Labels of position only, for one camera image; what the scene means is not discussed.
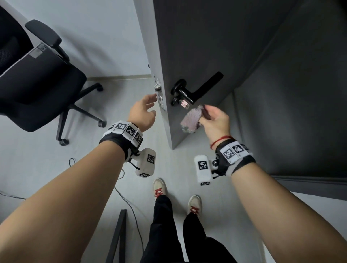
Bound person's left hand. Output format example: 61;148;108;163
127;93;158;133

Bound person's right hand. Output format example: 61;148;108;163
198;105;231;148

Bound grey cleaning cloth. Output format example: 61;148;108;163
180;105;205;134

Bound black door handle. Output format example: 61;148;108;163
170;71;224;106

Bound grey door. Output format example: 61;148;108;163
133;0;299;150

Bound person's left forearm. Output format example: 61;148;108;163
0;141;125;263

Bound person's right forearm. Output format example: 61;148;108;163
230;162;347;263

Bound steel latch plate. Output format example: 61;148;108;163
153;74;166;112

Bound black white marker wristband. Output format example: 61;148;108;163
99;120;143;163
215;138;256;177

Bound black office chair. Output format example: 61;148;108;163
0;5;107;146

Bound black clothing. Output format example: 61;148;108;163
140;195;238;263

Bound black laptop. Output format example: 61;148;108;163
0;43;68;90

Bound red string bracelet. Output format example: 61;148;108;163
210;135;235;150

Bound thin black adapter cable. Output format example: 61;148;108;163
0;158;78;201

